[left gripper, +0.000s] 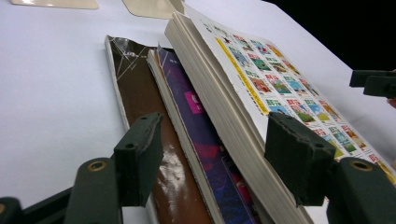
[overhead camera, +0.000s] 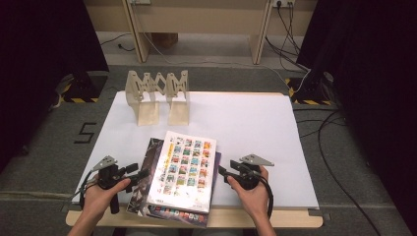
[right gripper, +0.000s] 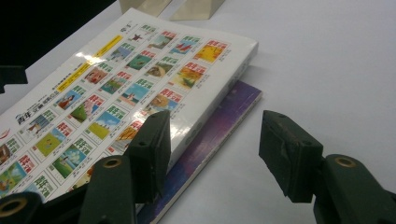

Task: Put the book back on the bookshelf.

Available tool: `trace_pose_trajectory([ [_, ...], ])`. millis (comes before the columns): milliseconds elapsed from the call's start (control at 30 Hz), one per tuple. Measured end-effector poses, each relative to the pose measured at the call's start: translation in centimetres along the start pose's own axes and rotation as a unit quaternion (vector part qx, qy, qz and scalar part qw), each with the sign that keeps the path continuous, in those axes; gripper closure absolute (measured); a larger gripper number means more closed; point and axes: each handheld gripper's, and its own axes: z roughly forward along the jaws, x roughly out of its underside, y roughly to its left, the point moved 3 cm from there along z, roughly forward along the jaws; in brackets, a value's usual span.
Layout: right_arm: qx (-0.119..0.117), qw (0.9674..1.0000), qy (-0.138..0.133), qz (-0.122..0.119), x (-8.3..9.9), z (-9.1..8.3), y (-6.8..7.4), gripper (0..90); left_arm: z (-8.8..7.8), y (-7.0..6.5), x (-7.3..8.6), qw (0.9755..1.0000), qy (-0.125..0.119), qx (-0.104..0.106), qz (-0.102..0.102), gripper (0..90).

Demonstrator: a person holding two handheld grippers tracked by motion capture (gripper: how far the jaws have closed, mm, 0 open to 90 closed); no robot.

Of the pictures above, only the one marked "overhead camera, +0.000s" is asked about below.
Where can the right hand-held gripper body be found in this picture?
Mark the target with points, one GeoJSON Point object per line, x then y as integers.
{"type": "Point", "coordinates": [249, 178]}

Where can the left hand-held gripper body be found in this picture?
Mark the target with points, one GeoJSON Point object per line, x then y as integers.
{"type": "Point", "coordinates": [108, 173]}

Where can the black magazine with red print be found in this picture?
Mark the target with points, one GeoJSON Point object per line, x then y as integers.
{"type": "Point", "coordinates": [144, 183]}

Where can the white book with picture grid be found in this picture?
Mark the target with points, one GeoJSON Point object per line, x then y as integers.
{"type": "Point", "coordinates": [183, 170]}

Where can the beige expandable book rack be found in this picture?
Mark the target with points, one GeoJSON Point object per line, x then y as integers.
{"type": "Point", "coordinates": [147, 114]}

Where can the purple and brown magazine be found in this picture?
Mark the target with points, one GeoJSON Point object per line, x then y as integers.
{"type": "Point", "coordinates": [183, 218]}

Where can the person's right hand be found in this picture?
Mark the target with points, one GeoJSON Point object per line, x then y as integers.
{"type": "Point", "coordinates": [255, 203]}

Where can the person's left hand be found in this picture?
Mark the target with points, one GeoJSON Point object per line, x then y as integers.
{"type": "Point", "coordinates": [95, 203]}

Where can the white table mat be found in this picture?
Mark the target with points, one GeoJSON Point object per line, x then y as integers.
{"type": "Point", "coordinates": [246, 131]}

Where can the black curtain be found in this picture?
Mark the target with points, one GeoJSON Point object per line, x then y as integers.
{"type": "Point", "coordinates": [377, 82]}
{"type": "Point", "coordinates": [39, 65]}

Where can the beige wooden desk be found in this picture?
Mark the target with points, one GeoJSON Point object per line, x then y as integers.
{"type": "Point", "coordinates": [196, 16]}

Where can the white wall socket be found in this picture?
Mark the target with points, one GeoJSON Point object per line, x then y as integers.
{"type": "Point", "coordinates": [283, 2]}
{"type": "Point", "coordinates": [140, 1]}

